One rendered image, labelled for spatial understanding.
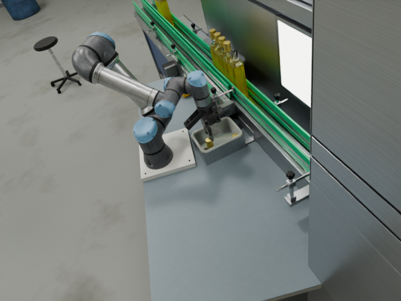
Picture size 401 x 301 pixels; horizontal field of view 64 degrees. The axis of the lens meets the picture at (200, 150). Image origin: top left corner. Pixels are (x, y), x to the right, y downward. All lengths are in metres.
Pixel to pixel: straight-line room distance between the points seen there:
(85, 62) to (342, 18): 1.09
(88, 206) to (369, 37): 2.51
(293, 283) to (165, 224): 0.57
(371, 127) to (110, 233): 2.17
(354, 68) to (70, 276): 2.26
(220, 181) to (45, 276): 1.57
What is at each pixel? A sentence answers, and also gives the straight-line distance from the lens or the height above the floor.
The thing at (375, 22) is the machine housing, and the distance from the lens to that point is 0.48.
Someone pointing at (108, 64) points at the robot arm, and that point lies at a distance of 1.50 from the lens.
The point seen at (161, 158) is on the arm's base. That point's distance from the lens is 1.57.
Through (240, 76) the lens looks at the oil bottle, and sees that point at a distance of 1.63.
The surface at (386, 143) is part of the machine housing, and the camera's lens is 0.55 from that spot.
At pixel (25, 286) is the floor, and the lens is 2.68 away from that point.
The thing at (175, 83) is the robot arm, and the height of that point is 1.17.
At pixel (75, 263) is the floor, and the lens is 2.53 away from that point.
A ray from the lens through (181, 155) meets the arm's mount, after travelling 1.62.
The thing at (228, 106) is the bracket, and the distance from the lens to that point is 1.66.
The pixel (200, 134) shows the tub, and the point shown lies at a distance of 1.64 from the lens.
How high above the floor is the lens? 1.90
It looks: 44 degrees down
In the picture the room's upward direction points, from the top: 18 degrees counter-clockwise
